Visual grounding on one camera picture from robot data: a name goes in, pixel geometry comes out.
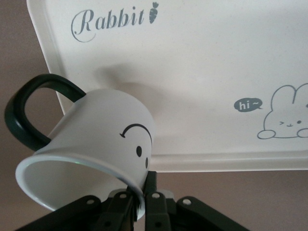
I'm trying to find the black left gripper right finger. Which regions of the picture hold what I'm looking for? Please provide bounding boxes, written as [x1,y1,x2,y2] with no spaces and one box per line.
[143,170,251,231]

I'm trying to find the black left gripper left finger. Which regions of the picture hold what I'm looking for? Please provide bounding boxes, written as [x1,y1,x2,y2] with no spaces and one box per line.
[21,189,136,231]

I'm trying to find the white smiley cup black handle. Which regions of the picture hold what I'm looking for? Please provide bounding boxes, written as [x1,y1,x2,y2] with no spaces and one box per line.
[4,74,154,220]

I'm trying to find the cream rabbit print tray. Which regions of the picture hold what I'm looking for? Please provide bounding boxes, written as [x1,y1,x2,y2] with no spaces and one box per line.
[26,0,308,173]

